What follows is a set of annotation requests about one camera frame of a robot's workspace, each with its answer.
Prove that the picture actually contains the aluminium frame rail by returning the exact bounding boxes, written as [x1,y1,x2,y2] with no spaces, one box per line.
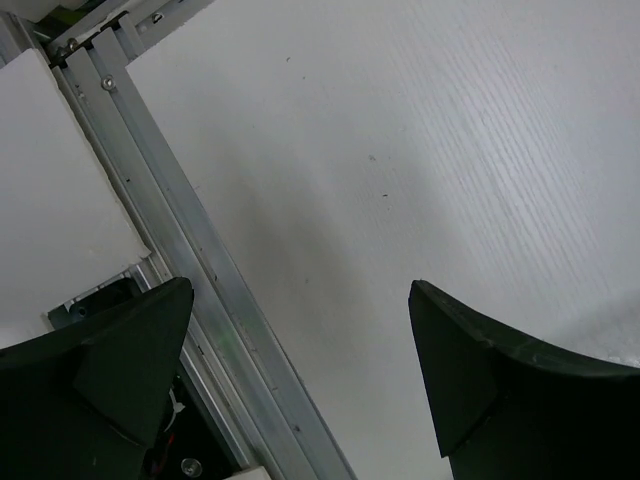
[1,1,354,479]

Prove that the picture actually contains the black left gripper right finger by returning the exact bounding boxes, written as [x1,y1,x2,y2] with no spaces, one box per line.
[408,280,639,479]

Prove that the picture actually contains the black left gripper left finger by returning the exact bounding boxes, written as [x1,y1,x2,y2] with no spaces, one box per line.
[1,277,194,479]

